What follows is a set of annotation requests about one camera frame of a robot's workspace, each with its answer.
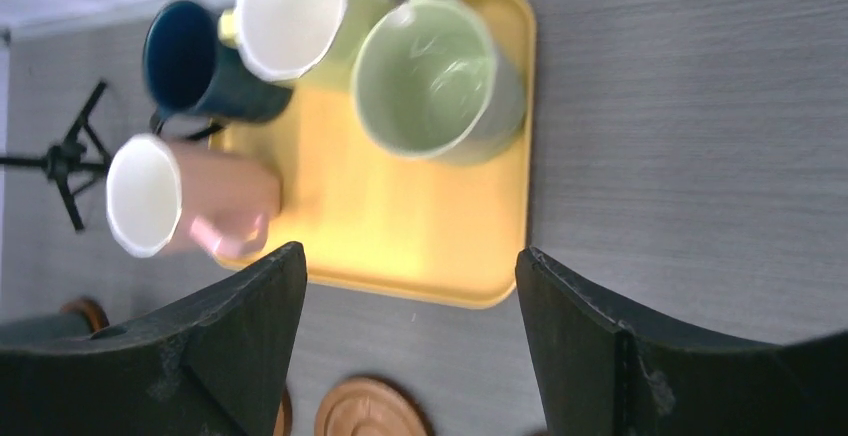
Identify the yellow serving tray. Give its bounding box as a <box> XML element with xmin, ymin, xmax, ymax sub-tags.
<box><xmin>208</xmin><ymin>0</ymin><xmax>537</xmax><ymax>309</ymax></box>

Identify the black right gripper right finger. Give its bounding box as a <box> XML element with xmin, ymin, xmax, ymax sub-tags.
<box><xmin>515</xmin><ymin>247</ymin><xmax>847</xmax><ymax>435</ymax></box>

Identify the light green mug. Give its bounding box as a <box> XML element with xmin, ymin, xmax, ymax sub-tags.
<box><xmin>352</xmin><ymin>0</ymin><xmax>527</xmax><ymax>165</ymax></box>

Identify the navy blue mug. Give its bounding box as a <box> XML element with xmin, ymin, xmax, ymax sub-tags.
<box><xmin>142</xmin><ymin>0</ymin><xmax>294</xmax><ymax>141</ymax></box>

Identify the yellow cream mug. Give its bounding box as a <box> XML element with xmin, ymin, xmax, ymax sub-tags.
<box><xmin>218</xmin><ymin>0</ymin><xmax>395</xmax><ymax>91</ymax></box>

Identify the brown wooden coaster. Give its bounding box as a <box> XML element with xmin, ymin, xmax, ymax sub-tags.
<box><xmin>314</xmin><ymin>377</ymin><xmax>431</xmax><ymax>436</ymax></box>
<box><xmin>60</xmin><ymin>296</ymin><xmax>110</xmax><ymax>333</ymax></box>
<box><xmin>273</xmin><ymin>387</ymin><xmax>293</xmax><ymax>436</ymax></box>

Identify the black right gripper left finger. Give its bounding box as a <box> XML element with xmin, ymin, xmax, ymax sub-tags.
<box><xmin>1</xmin><ymin>242</ymin><xmax>307</xmax><ymax>435</ymax></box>

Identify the pink mug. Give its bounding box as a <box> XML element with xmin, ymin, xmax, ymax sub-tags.
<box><xmin>106</xmin><ymin>133</ymin><xmax>282</xmax><ymax>259</ymax></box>

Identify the black tripod stand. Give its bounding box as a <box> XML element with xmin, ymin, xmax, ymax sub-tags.
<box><xmin>1</xmin><ymin>79</ymin><xmax>112</xmax><ymax>233</ymax></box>

